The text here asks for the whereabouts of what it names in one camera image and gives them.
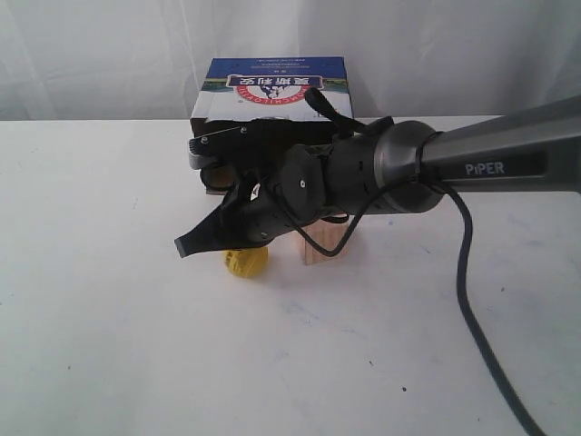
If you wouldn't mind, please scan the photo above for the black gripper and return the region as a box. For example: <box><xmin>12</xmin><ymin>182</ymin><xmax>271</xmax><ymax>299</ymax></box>
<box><xmin>174</xmin><ymin>174</ymin><xmax>291</xmax><ymax>258</ymax></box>

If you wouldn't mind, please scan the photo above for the yellow tennis ball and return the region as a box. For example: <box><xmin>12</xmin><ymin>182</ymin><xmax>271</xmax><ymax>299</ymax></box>
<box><xmin>222</xmin><ymin>247</ymin><xmax>269</xmax><ymax>279</ymax></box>

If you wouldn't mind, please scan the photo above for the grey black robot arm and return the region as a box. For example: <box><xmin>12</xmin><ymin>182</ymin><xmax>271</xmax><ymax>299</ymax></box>
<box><xmin>175</xmin><ymin>97</ymin><xmax>580</xmax><ymax>257</ymax></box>

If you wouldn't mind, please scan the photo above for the light wooden cube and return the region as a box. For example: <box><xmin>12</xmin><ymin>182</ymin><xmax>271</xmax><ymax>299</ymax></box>
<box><xmin>293</xmin><ymin>220</ymin><xmax>348</xmax><ymax>266</ymax></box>

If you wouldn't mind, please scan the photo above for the blue white cardboard box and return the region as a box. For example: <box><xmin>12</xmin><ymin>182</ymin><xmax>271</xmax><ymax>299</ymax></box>
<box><xmin>189</xmin><ymin>55</ymin><xmax>356</xmax><ymax>196</ymax></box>

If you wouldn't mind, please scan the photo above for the white backdrop curtain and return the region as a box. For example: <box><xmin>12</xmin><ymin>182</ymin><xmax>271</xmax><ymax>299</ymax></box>
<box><xmin>1</xmin><ymin>1</ymin><xmax>580</xmax><ymax>120</ymax></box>

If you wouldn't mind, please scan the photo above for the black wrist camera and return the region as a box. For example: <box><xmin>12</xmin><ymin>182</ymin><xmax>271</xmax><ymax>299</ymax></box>
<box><xmin>188</xmin><ymin>118</ymin><xmax>292</xmax><ymax>193</ymax></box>

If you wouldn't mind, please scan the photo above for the black cable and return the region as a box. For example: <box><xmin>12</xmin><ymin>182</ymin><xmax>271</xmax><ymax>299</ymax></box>
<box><xmin>199</xmin><ymin>86</ymin><xmax>548</xmax><ymax>436</ymax></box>

